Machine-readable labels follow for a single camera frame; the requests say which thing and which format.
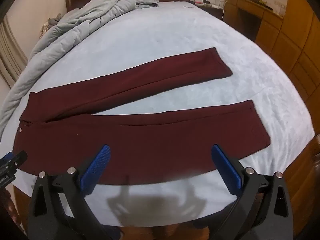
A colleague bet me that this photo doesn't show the grey duvet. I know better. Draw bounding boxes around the grey duvet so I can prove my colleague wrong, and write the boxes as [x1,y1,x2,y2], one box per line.
[0,0,160,135]

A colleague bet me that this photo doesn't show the wooden wardrobe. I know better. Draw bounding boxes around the wooden wardrobe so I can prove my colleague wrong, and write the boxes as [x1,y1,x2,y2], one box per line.
[254,0,320,122]

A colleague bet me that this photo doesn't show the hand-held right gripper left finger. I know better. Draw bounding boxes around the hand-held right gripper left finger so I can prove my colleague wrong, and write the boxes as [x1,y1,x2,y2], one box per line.
[28,144,111,240]

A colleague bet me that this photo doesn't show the white cable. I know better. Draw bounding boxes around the white cable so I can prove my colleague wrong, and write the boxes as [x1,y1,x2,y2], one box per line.
[220,0,229,20]

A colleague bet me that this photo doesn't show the wooden desk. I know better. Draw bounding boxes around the wooden desk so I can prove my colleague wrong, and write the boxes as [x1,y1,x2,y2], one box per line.
[223,0,286,43]

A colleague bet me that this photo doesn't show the dark grey cloth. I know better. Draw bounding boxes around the dark grey cloth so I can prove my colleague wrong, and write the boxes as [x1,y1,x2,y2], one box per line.
[46,14,63,29]

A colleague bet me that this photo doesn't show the beige curtain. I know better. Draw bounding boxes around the beige curtain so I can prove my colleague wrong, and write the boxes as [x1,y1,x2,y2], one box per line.
[0,17,28,88]

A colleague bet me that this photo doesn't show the bed with light blue sheet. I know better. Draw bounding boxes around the bed with light blue sheet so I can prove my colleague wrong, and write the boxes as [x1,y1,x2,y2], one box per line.
[0,1,315,228]

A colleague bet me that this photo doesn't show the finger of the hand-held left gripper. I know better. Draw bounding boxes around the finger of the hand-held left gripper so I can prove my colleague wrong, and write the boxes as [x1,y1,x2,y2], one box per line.
[0,151,28,173]

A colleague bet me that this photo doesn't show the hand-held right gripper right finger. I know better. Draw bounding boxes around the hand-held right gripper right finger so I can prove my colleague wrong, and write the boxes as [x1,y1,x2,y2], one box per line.
[212,144,293,240]

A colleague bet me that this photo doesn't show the maroon pants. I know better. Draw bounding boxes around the maroon pants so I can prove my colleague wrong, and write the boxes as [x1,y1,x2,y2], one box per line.
[15,47,272,186]

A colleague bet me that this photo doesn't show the dark nightstand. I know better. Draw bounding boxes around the dark nightstand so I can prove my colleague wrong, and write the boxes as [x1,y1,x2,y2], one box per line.
[190,0,225,20]

